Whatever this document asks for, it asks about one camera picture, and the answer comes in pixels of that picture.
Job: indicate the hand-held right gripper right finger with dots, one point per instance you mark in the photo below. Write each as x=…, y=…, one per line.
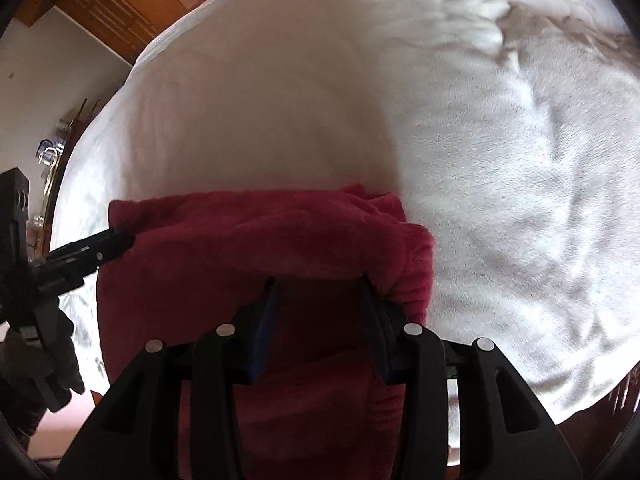
x=374, y=330

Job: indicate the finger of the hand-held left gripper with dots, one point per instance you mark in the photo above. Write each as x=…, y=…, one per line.
x=107, y=242
x=70, y=275

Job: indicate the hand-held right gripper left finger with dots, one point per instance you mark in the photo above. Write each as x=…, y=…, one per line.
x=264, y=330

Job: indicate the person's left hand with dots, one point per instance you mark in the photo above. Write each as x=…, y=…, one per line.
x=50, y=355

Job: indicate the bedside table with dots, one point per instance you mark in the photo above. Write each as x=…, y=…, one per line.
x=55, y=160

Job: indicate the white duvet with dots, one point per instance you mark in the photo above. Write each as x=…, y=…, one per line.
x=450, y=135

